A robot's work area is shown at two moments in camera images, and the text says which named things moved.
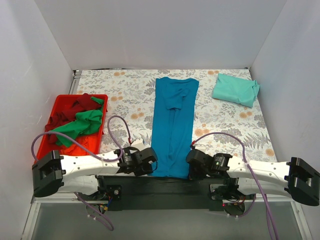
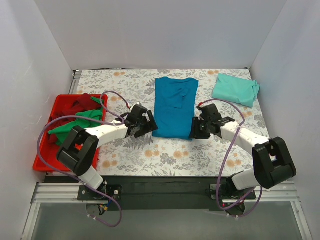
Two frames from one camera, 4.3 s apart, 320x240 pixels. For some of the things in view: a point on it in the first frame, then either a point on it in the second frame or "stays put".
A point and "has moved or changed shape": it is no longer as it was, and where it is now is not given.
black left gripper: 149,158 to 151,124
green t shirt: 88,121 stays put
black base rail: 156,192 stays put
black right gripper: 194,159 to 196,128
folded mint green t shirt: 240,90 stays put
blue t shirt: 175,109 has moved or changed shape
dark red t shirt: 84,103 stays put
